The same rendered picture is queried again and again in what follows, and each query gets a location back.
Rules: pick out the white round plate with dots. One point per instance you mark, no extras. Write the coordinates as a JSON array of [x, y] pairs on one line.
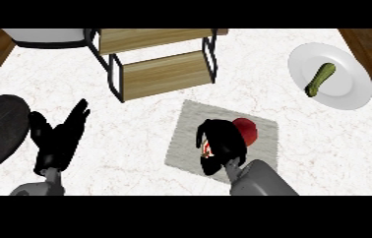
[[342, 81]]

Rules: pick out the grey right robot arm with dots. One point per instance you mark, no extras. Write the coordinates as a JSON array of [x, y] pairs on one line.
[[258, 178]]

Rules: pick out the wooden tiered shelf black frame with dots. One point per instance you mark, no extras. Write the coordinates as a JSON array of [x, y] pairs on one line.
[[160, 70]]

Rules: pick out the green zucchini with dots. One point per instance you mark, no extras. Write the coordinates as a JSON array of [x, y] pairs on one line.
[[321, 78]]

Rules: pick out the dark grey round pan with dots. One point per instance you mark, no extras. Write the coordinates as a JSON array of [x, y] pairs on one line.
[[11, 124]]

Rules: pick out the grey woven placemat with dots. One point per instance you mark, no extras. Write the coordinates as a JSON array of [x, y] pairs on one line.
[[194, 143]]

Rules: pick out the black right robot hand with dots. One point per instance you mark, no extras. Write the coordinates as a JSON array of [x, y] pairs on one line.
[[224, 143]]

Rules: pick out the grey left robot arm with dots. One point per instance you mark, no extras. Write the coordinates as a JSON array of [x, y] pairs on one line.
[[41, 184]]

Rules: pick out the red frosted cupcake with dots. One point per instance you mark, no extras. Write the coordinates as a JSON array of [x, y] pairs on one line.
[[246, 130]]

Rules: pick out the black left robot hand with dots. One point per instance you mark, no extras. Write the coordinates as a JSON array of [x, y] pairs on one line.
[[61, 140]]

